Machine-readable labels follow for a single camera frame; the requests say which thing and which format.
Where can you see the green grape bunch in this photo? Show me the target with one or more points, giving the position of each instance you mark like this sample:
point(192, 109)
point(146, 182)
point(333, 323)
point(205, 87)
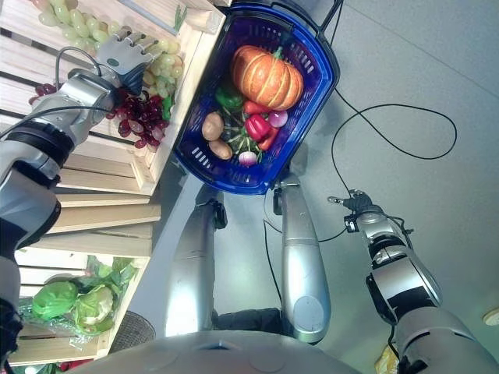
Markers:
point(74, 21)
point(167, 66)

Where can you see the silver robot leg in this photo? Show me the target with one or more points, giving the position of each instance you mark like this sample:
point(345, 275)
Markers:
point(304, 265)
point(193, 265)

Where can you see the loose green leaves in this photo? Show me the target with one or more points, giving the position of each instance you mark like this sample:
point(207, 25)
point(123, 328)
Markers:
point(117, 272)

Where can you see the wooden crate with cabbages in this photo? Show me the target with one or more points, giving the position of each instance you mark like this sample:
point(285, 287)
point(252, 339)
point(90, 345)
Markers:
point(97, 226)

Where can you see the pink white radish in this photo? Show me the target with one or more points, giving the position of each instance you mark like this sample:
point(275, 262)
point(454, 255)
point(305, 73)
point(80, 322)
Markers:
point(247, 157)

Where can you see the round grey mesh stool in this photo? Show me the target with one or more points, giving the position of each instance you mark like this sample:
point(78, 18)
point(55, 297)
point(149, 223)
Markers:
point(136, 331)

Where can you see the left silver robot leg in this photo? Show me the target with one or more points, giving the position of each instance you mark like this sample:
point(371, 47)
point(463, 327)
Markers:
point(193, 265)

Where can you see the grey robot torso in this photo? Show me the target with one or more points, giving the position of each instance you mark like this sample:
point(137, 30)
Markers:
point(218, 356)

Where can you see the bright green lettuce head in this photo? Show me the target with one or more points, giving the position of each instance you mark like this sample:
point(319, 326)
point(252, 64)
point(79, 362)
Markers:
point(54, 299)

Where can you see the green herb sprig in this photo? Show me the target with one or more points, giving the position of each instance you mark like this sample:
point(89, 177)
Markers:
point(180, 17)

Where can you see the right silver robot leg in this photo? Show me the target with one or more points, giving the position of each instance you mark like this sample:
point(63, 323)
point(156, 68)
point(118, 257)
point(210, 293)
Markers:
point(304, 265)

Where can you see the red bell pepper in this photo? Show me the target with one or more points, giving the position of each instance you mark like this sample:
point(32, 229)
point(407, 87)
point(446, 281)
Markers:
point(257, 125)

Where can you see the pale green cabbage head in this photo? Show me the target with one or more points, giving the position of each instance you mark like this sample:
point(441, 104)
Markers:
point(95, 309)

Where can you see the white round floor socket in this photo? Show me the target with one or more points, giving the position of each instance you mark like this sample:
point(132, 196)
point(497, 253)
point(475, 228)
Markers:
point(492, 316)

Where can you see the wooden crate with grapes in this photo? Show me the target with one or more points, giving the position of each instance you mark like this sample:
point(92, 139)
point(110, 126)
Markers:
point(187, 89)

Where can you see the red chili pepper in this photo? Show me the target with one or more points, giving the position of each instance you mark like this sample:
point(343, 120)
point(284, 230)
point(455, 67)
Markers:
point(270, 138)

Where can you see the brown potato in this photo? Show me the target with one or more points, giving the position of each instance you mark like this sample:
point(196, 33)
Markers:
point(221, 150)
point(212, 125)

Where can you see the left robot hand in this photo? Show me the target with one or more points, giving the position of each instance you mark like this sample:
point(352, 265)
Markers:
point(119, 58)

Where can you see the blue plastic shopping basket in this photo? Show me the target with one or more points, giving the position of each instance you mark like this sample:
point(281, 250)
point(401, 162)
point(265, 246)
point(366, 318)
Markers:
point(312, 89)

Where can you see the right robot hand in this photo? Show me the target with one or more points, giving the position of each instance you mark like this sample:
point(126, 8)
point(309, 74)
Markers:
point(356, 202)

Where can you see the purple onion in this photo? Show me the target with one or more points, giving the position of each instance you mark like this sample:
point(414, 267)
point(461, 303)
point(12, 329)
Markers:
point(279, 118)

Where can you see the orange pumpkin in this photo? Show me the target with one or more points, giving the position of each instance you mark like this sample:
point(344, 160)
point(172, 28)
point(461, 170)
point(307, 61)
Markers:
point(267, 78)

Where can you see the red grape bunch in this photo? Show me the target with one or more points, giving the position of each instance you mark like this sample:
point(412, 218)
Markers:
point(142, 115)
point(43, 91)

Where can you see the orange-red chili pepper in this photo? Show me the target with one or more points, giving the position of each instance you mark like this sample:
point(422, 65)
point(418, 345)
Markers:
point(254, 106)

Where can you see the green bell pepper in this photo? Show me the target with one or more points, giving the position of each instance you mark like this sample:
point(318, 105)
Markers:
point(230, 99)

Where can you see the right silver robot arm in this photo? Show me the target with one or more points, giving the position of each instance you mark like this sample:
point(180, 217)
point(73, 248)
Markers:
point(405, 280)

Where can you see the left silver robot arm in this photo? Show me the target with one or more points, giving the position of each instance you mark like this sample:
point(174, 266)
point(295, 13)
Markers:
point(35, 156)

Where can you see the small green pepper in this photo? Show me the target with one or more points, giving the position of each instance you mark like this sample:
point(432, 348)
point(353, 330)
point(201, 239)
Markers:
point(167, 107)

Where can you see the dark green striped squash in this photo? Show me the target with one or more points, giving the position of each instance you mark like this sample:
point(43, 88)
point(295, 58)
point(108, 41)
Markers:
point(238, 137)

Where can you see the yellow bag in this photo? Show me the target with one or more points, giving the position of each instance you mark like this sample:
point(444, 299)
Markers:
point(386, 360)

